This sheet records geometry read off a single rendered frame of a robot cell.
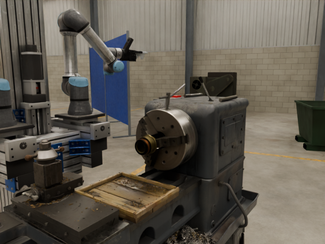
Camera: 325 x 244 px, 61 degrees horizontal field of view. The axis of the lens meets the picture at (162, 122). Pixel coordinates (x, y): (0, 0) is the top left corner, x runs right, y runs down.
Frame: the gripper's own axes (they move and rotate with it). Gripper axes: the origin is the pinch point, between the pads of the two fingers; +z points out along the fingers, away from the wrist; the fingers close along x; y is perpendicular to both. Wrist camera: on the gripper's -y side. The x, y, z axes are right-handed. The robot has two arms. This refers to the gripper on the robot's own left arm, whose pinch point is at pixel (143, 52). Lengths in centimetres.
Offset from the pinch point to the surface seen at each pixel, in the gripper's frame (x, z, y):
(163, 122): 82, -36, 30
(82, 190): 79, -76, 58
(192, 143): 93, -25, 39
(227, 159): 87, 10, 56
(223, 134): 89, 1, 39
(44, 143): 92, -93, 28
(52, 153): 94, -91, 32
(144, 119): 74, -42, 30
